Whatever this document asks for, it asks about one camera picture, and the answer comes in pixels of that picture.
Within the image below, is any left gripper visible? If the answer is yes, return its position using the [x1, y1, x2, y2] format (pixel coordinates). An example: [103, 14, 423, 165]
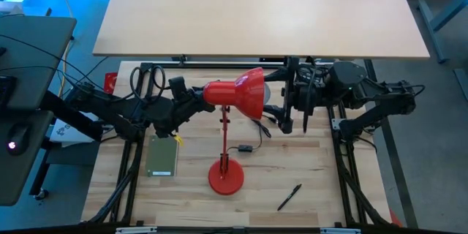
[155, 76, 216, 138]

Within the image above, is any red desk lamp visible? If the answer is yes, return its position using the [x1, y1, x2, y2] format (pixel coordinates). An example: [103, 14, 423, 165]
[203, 67, 266, 196]

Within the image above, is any silver metal bracket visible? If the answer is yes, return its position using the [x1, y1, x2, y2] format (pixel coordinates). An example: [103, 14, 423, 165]
[320, 227, 362, 234]
[116, 226, 159, 234]

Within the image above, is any white box with logo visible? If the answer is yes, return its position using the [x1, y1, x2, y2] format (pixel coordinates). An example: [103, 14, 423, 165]
[49, 113, 103, 148]

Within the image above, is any dark grey side desk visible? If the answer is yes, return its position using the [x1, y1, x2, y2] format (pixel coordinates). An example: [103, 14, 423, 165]
[0, 15, 78, 207]

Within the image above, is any black lamp power cord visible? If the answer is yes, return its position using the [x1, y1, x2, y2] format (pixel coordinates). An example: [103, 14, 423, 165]
[224, 113, 279, 154]

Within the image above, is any red corner bracket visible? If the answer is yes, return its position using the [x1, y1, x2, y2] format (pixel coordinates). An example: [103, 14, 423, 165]
[388, 209, 404, 228]
[104, 72, 118, 94]

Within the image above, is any large wooden desk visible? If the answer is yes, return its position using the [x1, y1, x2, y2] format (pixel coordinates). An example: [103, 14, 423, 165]
[91, 0, 431, 61]

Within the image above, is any white lightbulb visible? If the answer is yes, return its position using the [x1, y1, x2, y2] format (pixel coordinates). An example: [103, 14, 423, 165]
[263, 82, 273, 105]

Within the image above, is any green notebook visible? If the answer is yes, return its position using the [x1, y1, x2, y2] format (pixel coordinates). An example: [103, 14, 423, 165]
[145, 134, 180, 178]

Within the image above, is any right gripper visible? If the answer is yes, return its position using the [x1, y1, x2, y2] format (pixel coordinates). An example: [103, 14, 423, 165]
[263, 56, 330, 135]

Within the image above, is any black leg with caster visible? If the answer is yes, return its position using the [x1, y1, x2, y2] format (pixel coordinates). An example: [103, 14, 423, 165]
[28, 145, 52, 202]

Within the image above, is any black pen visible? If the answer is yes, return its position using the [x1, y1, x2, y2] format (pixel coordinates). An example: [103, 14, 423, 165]
[276, 184, 303, 212]

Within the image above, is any black computer mouse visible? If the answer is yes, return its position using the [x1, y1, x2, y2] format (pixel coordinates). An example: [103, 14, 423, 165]
[7, 120, 32, 156]

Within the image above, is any grey metal desk frame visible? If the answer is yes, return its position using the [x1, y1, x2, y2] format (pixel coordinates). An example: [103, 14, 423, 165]
[416, 0, 468, 64]

